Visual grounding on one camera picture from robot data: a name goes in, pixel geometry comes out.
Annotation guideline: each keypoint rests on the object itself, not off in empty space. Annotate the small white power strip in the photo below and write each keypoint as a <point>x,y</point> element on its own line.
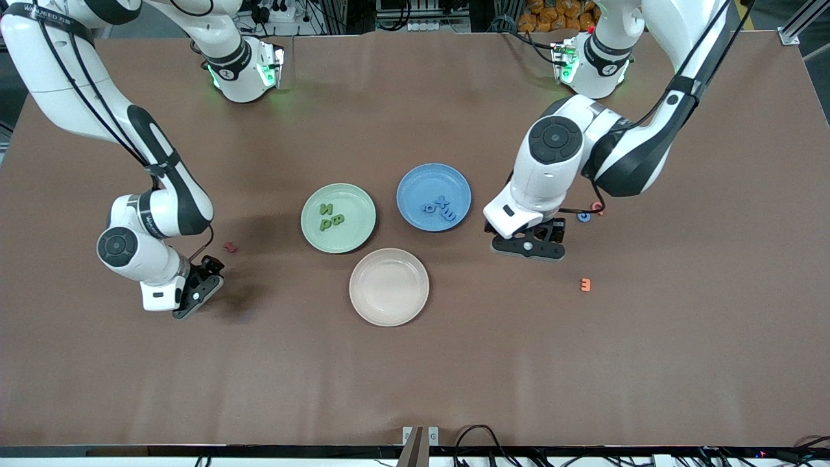
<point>428,26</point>

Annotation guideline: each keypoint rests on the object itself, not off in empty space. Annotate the beige plate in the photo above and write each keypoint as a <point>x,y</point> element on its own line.
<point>389,287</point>

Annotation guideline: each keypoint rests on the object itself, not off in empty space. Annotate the pink letter Q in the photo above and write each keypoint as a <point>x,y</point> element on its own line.
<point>600,211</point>

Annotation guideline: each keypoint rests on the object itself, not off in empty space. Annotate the green plate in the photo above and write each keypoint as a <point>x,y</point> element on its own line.
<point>353,237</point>

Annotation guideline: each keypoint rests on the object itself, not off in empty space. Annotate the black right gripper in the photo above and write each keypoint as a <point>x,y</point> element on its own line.
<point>211,265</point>

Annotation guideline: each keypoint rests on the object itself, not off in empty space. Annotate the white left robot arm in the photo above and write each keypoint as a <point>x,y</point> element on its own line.
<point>551,175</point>

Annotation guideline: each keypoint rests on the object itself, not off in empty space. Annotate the orange letter E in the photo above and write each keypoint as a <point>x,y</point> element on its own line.
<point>585,284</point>

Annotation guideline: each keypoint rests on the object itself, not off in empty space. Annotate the blue plate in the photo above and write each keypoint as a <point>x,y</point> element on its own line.
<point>421,185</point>

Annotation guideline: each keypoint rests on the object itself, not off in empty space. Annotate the white power strip with plugs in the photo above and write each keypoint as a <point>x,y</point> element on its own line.
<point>282,14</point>

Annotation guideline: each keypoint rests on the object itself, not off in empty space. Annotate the blue letter P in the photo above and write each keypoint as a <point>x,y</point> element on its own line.
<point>425,208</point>

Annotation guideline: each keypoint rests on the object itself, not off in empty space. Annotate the green letter N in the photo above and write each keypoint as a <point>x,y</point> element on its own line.
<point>326,209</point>

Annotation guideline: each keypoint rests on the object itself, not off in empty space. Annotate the aluminium frame post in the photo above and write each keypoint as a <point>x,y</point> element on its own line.
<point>789,35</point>

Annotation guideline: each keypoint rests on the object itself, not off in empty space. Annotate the blue letter E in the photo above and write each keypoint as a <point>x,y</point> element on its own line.
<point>448,214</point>

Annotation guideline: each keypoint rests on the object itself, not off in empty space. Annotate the bag of orange items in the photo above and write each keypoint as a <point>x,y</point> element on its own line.
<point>551,16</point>

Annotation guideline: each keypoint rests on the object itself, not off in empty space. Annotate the blue letter X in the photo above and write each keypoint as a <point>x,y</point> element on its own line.
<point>443,199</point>

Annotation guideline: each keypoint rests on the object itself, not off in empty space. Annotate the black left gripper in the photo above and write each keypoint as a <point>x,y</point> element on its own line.
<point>556,228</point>

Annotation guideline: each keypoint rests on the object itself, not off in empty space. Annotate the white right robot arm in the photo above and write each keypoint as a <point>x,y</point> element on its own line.
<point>139,259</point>

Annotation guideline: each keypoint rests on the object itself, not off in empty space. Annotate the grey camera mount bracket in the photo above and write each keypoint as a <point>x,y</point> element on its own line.
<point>418,447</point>

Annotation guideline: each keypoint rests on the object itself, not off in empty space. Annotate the brown table cover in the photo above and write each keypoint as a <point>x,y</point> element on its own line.
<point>415,376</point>

